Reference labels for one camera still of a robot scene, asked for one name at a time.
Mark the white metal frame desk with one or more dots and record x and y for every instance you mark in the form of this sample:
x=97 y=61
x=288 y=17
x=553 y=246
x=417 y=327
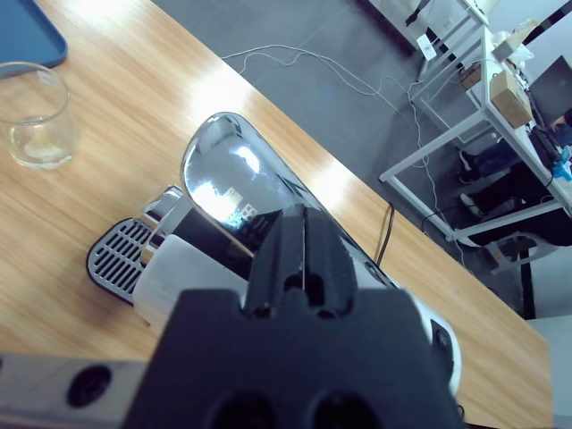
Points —
x=429 y=147

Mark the black monitor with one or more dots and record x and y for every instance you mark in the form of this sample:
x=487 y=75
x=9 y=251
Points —
x=554 y=89

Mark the small brown box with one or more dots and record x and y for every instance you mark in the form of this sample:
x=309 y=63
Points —
x=471 y=78

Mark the seated person dark trousers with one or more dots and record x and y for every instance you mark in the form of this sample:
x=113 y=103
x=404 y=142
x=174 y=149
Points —
x=514 y=196

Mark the white capsule coffee machine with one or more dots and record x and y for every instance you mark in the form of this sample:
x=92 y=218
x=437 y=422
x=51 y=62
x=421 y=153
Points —
x=232 y=179

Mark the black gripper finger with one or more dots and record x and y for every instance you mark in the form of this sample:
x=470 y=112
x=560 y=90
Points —
x=272 y=263
x=328 y=263

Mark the brown cardboard box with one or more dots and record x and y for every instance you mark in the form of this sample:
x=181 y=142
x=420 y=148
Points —
x=509 y=100

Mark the clear drinking glass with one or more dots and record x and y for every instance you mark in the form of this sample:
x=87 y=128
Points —
x=40 y=138

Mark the white power adapter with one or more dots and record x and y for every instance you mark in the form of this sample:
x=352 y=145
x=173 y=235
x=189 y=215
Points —
x=426 y=44

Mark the teal serving tray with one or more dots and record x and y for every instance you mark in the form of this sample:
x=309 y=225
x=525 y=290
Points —
x=27 y=36

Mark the grey office chair base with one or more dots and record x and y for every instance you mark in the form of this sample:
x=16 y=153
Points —
x=514 y=250

